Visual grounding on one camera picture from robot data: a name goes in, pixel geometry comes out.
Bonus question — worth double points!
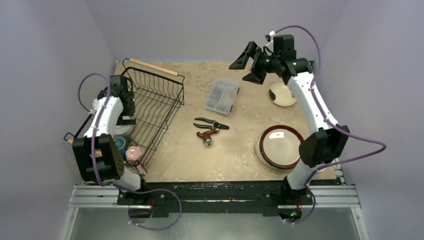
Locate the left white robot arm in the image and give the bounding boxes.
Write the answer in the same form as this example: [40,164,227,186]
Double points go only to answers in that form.
[71,75,149,205]

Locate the red brown faucet tap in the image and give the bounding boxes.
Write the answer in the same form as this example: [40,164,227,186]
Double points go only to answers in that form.
[196,128,220,147]

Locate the black wire dish rack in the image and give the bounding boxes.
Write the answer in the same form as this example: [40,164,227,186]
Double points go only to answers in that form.
[63,58,186,176]

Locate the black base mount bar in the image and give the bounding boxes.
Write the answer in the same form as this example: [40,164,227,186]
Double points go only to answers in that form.
[116,177,342,221]

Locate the purple cable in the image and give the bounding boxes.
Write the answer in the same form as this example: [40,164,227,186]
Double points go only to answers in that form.
[268,25,388,226]
[77,73,183,232]

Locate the small cream saucer plate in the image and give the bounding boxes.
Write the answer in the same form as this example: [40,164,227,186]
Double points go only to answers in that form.
[268,83,297,107]

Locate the green rimmed plate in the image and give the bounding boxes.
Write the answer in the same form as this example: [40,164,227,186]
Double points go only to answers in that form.
[257,130,304,170]

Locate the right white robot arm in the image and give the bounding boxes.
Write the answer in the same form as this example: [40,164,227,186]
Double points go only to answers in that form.
[229,34,348,204]

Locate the pink faceted ceramic cup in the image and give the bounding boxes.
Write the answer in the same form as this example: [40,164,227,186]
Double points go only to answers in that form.
[125,146,145,165]

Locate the black handled pliers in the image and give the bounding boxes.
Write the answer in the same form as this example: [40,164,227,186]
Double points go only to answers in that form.
[193,117,230,130]

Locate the blue ceramic cup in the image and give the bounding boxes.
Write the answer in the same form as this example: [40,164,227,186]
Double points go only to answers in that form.
[114,135,132,161]

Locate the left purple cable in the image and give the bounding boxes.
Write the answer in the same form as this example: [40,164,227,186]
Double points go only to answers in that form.
[77,73,183,232]

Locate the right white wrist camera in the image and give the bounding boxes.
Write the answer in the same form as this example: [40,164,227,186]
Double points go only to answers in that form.
[265,31,276,43]

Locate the clear plastic screw box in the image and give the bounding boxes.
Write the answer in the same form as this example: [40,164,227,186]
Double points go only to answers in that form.
[203,77,241,116]

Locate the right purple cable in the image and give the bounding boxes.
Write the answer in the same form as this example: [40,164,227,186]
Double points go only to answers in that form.
[268,25,388,226]

